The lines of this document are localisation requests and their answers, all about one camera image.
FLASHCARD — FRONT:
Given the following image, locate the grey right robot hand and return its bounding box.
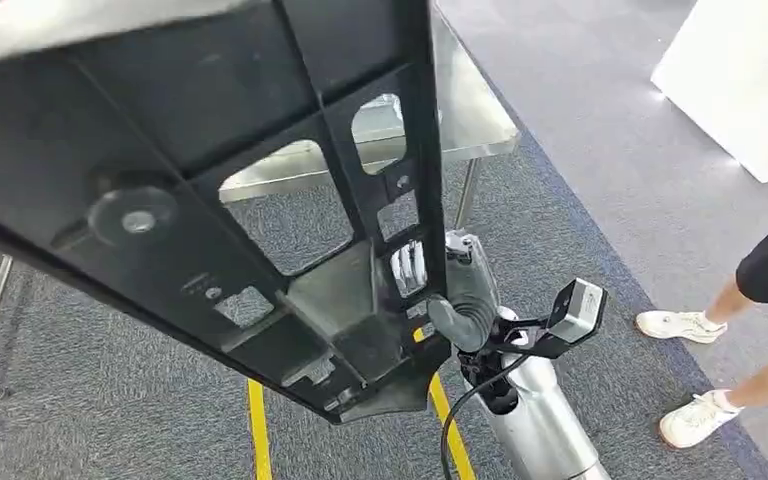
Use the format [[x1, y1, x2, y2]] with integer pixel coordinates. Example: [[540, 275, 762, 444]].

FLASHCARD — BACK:
[[390, 229, 502, 354]]

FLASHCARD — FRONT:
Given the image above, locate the black plastic plate frame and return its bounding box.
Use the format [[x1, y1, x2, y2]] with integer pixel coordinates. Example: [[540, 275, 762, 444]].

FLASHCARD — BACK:
[[0, 0, 454, 427]]

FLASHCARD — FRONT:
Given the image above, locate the yellow floor tape line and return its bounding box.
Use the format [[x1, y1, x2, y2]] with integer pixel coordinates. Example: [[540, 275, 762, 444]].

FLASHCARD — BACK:
[[413, 327, 479, 480], [246, 378, 275, 480]]

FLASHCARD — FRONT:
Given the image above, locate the steel table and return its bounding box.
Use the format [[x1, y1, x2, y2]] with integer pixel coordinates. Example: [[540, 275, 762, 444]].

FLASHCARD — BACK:
[[0, 0, 522, 403]]

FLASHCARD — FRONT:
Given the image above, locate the person's white shoe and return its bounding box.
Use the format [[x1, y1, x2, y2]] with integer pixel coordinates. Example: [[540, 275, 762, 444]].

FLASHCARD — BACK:
[[658, 389, 744, 451], [634, 309, 729, 346]]

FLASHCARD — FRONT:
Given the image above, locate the white plinth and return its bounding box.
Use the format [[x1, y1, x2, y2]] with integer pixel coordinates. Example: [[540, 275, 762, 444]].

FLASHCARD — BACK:
[[650, 0, 768, 185]]

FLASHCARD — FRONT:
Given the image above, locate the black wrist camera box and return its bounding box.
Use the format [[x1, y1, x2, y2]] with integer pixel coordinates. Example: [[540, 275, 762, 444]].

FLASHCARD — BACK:
[[488, 277, 609, 363]]

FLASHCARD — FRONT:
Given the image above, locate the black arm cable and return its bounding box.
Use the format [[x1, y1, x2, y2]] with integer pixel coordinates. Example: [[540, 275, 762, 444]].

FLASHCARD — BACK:
[[439, 353, 533, 480]]

